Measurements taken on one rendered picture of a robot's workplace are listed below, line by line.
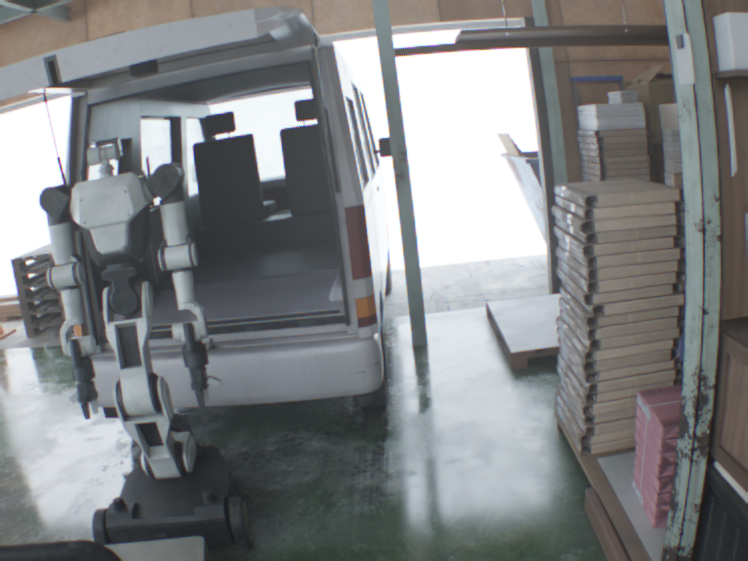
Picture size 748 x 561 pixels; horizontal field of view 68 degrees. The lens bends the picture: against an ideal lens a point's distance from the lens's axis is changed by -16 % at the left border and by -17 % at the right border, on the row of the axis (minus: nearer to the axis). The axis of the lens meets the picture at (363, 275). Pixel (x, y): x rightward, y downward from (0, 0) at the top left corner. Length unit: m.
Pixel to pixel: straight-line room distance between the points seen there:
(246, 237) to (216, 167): 0.55
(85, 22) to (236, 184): 1.91
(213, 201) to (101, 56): 3.08
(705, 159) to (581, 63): 3.49
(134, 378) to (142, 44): 1.12
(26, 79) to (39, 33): 3.66
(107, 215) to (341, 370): 1.20
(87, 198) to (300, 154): 2.60
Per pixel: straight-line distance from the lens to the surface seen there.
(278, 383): 2.78
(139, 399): 2.22
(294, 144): 4.55
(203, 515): 2.28
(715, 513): 1.71
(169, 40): 1.69
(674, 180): 4.24
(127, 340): 2.27
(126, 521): 2.36
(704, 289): 1.46
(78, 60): 1.79
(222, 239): 4.71
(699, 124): 1.41
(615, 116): 4.26
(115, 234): 2.18
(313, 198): 4.58
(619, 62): 4.95
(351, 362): 2.73
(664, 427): 1.98
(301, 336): 2.85
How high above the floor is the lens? 1.37
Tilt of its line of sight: 12 degrees down
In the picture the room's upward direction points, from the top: 7 degrees counter-clockwise
